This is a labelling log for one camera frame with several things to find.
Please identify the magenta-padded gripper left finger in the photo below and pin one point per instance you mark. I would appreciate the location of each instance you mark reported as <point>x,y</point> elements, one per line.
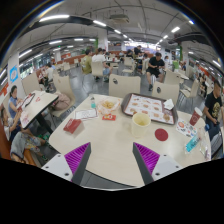
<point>76,156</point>

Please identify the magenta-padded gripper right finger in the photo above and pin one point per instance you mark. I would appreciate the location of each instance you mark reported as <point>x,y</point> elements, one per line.
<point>148,156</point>

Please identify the flat round red coaster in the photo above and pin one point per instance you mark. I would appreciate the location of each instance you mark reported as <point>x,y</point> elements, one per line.
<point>161,134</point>

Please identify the cream plastic cup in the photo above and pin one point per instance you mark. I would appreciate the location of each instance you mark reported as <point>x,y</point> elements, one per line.
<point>140,128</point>

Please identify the flat red box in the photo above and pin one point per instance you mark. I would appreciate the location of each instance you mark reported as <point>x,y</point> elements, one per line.
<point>72,125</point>

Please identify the colourful printed leaflet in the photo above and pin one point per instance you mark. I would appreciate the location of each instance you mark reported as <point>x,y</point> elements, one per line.
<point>185,128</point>

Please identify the printed paper tray liner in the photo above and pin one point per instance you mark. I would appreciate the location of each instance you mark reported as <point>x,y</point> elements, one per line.
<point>146,106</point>

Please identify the red white sauce packet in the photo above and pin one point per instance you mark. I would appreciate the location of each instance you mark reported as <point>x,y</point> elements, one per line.
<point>109,117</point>

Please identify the person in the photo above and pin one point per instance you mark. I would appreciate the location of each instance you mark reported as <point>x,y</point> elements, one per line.
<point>10,125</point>
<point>13,101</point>
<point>155,65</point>
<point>23,141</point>
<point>213,106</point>
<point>99,58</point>
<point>87,63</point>

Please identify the dark brown food tray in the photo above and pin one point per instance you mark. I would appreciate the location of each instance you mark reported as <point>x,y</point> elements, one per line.
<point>124,106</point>

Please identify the crumpled white napkin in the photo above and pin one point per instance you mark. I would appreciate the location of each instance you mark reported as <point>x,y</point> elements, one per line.
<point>168,104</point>

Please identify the beige bag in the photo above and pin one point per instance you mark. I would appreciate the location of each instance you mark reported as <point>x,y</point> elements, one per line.
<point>62,101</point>

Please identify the clear bag with fries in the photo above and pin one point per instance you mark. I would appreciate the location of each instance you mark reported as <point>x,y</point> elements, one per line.
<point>108,105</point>

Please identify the white square dining table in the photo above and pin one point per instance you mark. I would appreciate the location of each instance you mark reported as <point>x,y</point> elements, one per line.
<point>41,103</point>

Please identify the beige chair with round hole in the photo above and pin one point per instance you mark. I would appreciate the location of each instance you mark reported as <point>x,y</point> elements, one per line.
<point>166,93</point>
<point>125,87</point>

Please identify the group of beige chairs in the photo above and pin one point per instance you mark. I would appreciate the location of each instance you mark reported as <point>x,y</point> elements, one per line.
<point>97,69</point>

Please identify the ceiling air conditioner unit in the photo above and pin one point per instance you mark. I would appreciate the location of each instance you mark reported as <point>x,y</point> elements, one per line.
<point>119,18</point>

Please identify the group of ceiling lights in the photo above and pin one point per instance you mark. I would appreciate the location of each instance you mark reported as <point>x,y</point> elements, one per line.
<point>53,16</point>

